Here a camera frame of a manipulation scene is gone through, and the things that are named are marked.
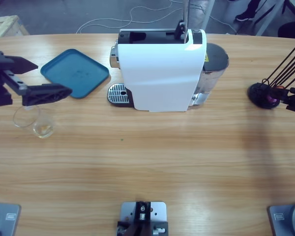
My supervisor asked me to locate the clear drinking glass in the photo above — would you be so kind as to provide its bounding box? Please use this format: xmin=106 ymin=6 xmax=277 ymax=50
xmin=13 ymin=105 xmax=55 ymax=139

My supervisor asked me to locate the white capsule coffee machine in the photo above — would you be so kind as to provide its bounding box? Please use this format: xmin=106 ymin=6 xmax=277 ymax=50
xmin=107 ymin=0 xmax=207 ymax=113

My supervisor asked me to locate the teal plastic tray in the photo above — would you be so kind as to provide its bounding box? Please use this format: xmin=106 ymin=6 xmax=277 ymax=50
xmin=40 ymin=48 xmax=111 ymax=100

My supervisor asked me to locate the black capsule holder with rods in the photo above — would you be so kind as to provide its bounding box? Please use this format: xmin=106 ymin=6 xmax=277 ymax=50
xmin=247 ymin=40 xmax=295 ymax=110

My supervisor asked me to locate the pale wooden crate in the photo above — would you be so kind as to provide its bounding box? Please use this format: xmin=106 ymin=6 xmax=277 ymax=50
xmin=0 ymin=15 xmax=30 ymax=39

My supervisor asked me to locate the black chair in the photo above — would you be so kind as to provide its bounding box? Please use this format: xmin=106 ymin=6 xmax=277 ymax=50
xmin=279 ymin=0 xmax=295 ymax=39

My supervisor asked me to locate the clear water tank black lid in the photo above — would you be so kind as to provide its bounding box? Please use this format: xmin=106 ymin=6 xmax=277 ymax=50
xmin=190 ymin=42 xmax=230 ymax=110

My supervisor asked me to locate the bystander leg black shoe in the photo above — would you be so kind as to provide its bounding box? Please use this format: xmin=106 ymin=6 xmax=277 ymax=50
xmin=235 ymin=0 xmax=268 ymax=22

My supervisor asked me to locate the white slanted frame leg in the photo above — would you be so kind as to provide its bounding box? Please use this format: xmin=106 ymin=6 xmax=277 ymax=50
xmin=255 ymin=0 xmax=286 ymax=36

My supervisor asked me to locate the white floor cable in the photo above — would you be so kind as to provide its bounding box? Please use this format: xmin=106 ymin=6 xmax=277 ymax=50
xmin=75 ymin=0 xmax=236 ymax=34

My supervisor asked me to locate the white metal post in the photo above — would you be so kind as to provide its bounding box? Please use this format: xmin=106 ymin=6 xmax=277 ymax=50
xmin=203 ymin=0 xmax=216 ymax=34

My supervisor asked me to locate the grey centre mount base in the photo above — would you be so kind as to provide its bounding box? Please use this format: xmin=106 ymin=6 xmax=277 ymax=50
xmin=116 ymin=201 xmax=169 ymax=236

